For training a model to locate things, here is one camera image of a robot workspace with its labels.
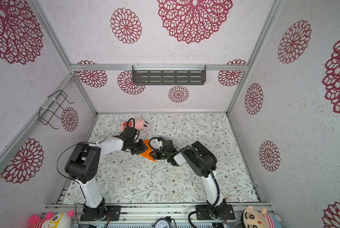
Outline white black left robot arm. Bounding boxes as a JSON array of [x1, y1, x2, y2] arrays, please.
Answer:
[[65, 137, 148, 209]]

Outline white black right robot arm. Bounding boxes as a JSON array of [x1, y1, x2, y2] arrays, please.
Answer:
[[149, 138, 225, 209]]

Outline grey wall shelf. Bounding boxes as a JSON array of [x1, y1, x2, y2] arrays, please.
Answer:
[[132, 65, 207, 86]]

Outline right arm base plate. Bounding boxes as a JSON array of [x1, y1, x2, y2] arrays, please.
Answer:
[[196, 204, 235, 220]]

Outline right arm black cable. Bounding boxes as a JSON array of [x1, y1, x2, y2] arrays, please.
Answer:
[[148, 136, 220, 228]]

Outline pink white plush toy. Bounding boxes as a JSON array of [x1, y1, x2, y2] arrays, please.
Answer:
[[28, 211, 74, 228]]

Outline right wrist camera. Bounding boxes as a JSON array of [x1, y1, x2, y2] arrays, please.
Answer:
[[161, 140, 177, 154]]

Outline orange square paper sheet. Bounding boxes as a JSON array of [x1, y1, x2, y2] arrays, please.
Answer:
[[140, 139, 156, 162]]

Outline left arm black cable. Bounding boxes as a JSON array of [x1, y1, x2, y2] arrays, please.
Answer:
[[56, 142, 85, 186]]

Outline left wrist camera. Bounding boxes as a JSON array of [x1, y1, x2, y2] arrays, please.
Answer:
[[122, 126, 139, 140]]

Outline black wire wall rack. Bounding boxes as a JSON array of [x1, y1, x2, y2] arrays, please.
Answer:
[[38, 89, 75, 130]]

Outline round gauge clock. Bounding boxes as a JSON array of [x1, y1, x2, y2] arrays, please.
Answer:
[[153, 216, 172, 228]]

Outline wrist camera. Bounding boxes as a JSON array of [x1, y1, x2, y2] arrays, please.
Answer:
[[161, 140, 177, 154], [122, 126, 139, 140]]

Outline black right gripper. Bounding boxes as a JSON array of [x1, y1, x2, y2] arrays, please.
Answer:
[[149, 149, 171, 161]]

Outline pink pig plush toy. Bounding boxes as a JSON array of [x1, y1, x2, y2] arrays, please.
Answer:
[[120, 119, 149, 131]]

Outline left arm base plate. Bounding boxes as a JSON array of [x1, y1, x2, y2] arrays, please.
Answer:
[[80, 205, 121, 221]]

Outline boy face plush toy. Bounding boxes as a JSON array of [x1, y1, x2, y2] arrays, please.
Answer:
[[241, 206, 282, 228]]

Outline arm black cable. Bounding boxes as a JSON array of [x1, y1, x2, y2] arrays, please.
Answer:
[[56, 142, 85, 186], [148, 136, 220, 228]]

